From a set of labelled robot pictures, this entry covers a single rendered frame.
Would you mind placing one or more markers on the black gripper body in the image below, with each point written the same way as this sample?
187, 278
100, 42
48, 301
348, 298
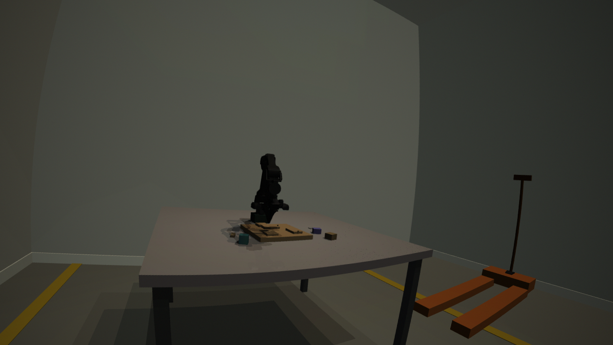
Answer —
257, 205

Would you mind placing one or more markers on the teal cube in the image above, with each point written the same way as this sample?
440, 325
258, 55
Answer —
244, 239

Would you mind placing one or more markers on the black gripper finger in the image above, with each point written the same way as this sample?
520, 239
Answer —
272, 212
267, 212

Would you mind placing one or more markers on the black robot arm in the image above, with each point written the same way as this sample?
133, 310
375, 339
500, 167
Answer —
271, 175

